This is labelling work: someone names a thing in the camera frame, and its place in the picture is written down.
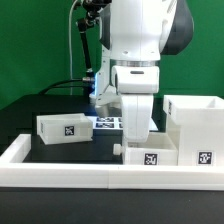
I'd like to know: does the white border rail fence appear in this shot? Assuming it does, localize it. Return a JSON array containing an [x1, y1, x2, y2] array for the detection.
[[0, 134, 224, 191]]

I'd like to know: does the white drawer tagged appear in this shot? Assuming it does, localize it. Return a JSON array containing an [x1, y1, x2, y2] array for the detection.
[[37, 113, 93, 145], [113, 132, 178, 166]]

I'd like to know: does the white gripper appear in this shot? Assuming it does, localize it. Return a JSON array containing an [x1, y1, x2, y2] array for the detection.
[[121, 94, 154, 143]]

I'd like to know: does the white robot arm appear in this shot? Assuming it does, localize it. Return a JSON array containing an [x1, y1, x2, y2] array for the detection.
[[95, 0, 194, 143]]

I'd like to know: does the white drawer cabinet box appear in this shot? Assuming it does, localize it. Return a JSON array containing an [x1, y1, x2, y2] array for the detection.
[[163, 95, 224, 166]]

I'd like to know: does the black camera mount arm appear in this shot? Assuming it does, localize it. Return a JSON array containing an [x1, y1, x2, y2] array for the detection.
[[76, 0, 111, 96]]

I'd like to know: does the white drawer front tagged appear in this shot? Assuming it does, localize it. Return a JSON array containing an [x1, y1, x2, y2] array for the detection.
[[113, 132, 178, 166]]

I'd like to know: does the black cable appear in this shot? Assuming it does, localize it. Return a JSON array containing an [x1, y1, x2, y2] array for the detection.
[[38, 78, 94, 96]]

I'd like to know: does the white marker tag sheet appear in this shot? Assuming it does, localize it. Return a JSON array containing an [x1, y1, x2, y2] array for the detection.
[[87, 115, 159, 132]]

